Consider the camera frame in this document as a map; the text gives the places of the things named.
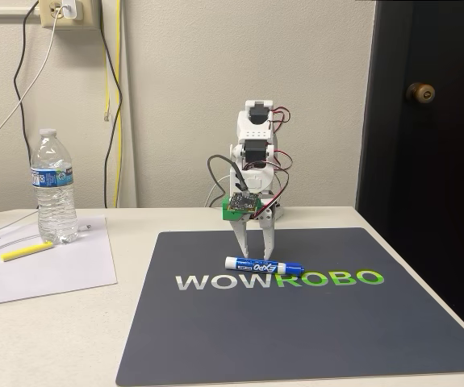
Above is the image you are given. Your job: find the blue Expo marker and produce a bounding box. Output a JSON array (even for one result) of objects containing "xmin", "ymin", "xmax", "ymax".
[{"xmin": 224, "ymin": 256, "xmax": 307, "ymax": 277}]

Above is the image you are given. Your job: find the dark grey WOWROBO mat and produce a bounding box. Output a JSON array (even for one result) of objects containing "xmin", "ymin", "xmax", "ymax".
[{"xmin": 115, "ymin": 227, "xmax": 464, "ymax": 387}]

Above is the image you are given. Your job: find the dark door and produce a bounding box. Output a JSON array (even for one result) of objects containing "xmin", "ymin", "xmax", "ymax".
[{"xmin": 353, "ymin": 0, "xmax": 464, "ymax": 348}]

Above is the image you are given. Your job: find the brass door knob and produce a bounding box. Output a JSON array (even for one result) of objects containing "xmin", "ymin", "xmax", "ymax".
[{"xmin": 405, "ymin": 81, "xmax": 437, "ymax": 106}]

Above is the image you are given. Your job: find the white paper sheet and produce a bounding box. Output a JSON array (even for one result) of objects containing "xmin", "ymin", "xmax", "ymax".
[{"xmin": 0, "ymin": 214, "xmax": 119, "ymax": 310}]

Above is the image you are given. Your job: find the clear plastic water bottle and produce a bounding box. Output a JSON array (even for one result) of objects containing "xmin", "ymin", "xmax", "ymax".
[{"xmin": 29, "ymin": 127, "xmax": 81, "ymax": 245}]

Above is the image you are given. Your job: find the yellow bar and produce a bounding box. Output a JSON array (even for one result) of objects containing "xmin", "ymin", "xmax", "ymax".
[{"xmin": 0, "ymin": 241, "xmax": 55, "ymax": 264}]

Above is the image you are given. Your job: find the white charger plug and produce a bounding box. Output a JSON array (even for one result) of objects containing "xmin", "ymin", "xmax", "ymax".
[{"xmin": 62, "ymin": 0, "xmax": 85, "ymax": 21}]

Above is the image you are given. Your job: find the camera board on green mount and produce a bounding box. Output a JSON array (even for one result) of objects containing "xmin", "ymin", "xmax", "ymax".
[{"xmin": 220, "ymin": 191, "xmax": 262, "ymax": 223}]

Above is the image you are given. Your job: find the white cable behind arm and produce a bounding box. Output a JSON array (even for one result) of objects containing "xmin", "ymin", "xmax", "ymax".
[{"xmin": 204, "ymin": 181, "xmax": 232, "ymax": 209}]

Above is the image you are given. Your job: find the grey camera cable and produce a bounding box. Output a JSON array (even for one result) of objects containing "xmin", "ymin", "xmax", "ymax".
[{"xmin": 207, "ymin": 154, "xmax": 249, "ymax": 207}]

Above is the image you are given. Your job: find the white cable with connector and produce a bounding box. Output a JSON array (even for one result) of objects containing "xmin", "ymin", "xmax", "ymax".
[{"xmin": 0, "ymin": 223, "xmax": 94, "ymax": 268}]

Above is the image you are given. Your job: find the white wall conduit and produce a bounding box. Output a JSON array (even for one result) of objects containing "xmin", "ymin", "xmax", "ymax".
[{"xmin": 115, "ymin": 0, "xmax": 139, "ymax": 209}]

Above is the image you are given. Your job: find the black power cable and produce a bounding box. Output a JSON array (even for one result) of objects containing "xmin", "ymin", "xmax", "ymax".
[
  {"xmin": 12, "ymin": 0, "xmax": 41, "ymax": 210},
  {"xmin": 98, "ymin": 0, "xmax": 125, "ymax": 210}
]

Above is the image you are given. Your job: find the yellow cable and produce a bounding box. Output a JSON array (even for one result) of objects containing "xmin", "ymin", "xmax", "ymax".
[{"xmin": 101, "ymin": 27, "xmax": 122, "ymax": 209}]

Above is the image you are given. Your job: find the white charger cable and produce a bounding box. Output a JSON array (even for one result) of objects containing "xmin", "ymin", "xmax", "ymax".
[{"xmin": 0, "ymin": 10, "xmax": 61, "ymax": 169}]

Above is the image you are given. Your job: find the beige wall outlet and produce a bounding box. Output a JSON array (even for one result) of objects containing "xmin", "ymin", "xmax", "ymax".
[{"xmin": 38, "ymin": 0, "xmax": 103, "ymax": 31}]

